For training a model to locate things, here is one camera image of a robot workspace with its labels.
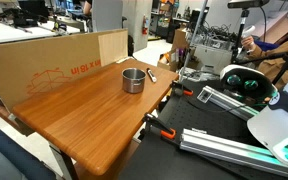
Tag operator hand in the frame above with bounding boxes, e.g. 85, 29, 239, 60
242, 35, 256, 52

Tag white VR controller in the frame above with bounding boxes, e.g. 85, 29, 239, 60
242, 24, 257, 39

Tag black white dry-erase marker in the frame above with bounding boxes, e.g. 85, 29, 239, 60
146, 67, 158, 84

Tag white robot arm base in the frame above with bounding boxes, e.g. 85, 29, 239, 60
247, 63, 288, 168

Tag brown jacket forearm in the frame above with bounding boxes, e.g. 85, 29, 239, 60
250, 38, 288, 91

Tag small steel pot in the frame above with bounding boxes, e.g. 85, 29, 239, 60
121, 67, 147, 94

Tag blue plastic bin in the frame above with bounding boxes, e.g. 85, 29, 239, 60
255, 39, 280, 52

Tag white VR headset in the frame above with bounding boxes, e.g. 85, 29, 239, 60
219, 64, 278, 104

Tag leaning cardboard sheets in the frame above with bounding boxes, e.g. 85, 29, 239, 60
247, 9, 288, 44

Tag white equipment box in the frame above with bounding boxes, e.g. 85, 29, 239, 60
193, 36, 233, 75

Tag grey metal pole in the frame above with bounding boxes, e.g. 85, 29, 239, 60
178, 0, 209, 83

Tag brown cardboard box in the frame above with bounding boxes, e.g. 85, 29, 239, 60
172, 28, 190, 51

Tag black orange bar clamp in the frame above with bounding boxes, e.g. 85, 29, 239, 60
170, 80, 195, 98
142, 112, 178, 141

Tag grey partition panel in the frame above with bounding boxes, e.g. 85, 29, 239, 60
91, 0, 124, 33

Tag black perforated mounting board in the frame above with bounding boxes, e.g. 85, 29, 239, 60
118, 78, 288, 180

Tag flattened cardboard box panel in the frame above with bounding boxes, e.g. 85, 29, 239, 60
0, 28, 129, 113

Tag metal table leg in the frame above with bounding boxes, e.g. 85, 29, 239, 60
48, 143, 80, 180

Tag black device on desk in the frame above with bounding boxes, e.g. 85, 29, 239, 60
0, 8, 41, 28

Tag white desk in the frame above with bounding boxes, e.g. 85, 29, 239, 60
0, 21, 82, 46

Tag blue padded chair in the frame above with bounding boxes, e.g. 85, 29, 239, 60
0, 118, 57, 180

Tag black camera stand pole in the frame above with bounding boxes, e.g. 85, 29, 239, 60
230, 8, 250, 64

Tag black stereo camera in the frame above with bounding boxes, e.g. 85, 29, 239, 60
227, 0, 271, 9

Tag aluminium extrusion rail with bracket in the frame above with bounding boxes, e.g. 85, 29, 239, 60
196, 85, 260, 121

